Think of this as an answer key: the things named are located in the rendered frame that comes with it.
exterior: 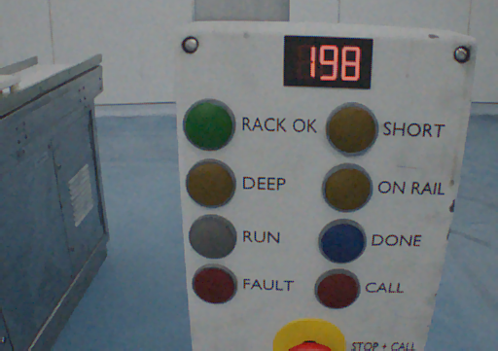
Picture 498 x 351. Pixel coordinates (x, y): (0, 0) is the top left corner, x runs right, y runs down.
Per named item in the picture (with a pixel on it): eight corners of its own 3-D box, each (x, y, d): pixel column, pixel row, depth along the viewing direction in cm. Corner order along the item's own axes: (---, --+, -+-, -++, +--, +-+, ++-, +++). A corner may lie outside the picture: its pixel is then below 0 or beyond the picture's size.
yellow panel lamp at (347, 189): (370, 214, 29) (373, 170, 28) (323, 213, 29) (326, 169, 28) (368, 208, 29) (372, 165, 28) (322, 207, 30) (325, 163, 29)
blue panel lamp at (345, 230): (363, 265, 30) (368, 227, 29) (319, 264, 30) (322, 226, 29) (362, 259, 31) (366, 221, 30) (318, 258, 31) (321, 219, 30)
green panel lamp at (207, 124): (232, 152, 28) (231, 104, 27) (184, 151, 28) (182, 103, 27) (233, 147, 29) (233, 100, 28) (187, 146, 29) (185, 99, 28)
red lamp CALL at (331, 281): (357, 311, 31) (362, 277, 30) (315, 310, 31) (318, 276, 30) (355, 304, 32) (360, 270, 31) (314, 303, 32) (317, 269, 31)
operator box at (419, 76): (414, 389, 35) (480, 38, 25) (194, 382, 36) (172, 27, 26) (402, 338, 40) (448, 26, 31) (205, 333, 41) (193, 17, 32)
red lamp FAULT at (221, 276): (234, 307, 32) (233, 273, 31) (194, 304, 32) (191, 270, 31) (235, 300, 33) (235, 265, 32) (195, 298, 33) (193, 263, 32)
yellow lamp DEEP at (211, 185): (232, 210, 29) (232, 166, 28) (187, 208, 29) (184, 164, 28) (234, 204, 30) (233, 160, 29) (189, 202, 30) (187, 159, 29)
